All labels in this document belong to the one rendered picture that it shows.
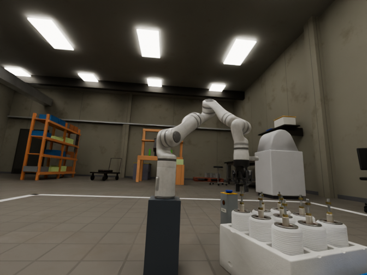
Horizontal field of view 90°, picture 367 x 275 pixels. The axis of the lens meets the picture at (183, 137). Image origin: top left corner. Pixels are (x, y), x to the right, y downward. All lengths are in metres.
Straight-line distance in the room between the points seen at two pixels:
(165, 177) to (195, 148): 8.86
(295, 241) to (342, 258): 0.18
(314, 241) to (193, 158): 8.94
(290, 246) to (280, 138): 3.31
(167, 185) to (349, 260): 0.70
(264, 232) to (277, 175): 2.99
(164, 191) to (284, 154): 3.26
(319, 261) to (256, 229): 0.20
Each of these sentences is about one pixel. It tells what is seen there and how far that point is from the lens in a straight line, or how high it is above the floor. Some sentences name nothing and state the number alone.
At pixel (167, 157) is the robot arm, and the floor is 0.49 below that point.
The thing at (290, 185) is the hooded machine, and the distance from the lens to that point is 3.95.
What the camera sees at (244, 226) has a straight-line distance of 0.94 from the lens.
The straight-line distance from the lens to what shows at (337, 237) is 0.95.
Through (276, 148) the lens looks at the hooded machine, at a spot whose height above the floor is 0.92.
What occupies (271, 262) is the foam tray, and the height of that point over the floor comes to 0.14.
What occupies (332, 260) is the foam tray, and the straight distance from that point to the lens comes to 0.86.
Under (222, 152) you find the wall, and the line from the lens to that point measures 10.00.
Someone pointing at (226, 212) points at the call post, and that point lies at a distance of 1.10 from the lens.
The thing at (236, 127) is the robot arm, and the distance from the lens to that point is 0.94.
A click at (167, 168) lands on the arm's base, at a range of 0.85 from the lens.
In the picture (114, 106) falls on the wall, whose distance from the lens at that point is 10.43.
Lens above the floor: 0.43
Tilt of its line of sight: 10 degrees up
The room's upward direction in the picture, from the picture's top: 2 degrees clockwise
